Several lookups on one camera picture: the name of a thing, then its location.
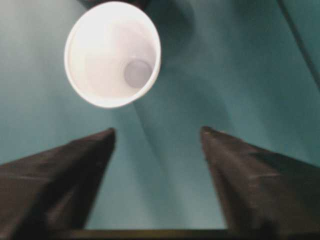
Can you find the white paper cup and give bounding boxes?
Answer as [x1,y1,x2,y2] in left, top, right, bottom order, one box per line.
[63,0,162,110]

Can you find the blue-green table cloth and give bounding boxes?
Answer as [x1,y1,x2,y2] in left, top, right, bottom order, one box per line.
[0,0,320,231]

